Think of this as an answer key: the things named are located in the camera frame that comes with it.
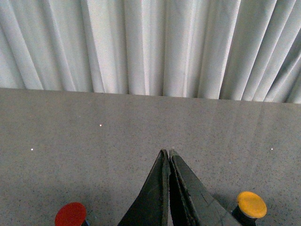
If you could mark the white pleated curtain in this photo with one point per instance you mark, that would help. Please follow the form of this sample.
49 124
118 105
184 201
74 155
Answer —
217 49

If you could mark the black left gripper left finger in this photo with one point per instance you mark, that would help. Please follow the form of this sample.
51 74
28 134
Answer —
150 208

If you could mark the yellow mushroom push button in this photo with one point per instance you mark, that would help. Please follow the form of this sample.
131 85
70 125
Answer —
250 207

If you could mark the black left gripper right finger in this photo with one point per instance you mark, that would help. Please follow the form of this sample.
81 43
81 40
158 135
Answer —
191 204

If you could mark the red mushroom push button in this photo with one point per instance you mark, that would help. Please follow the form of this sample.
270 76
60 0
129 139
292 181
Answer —
72 214

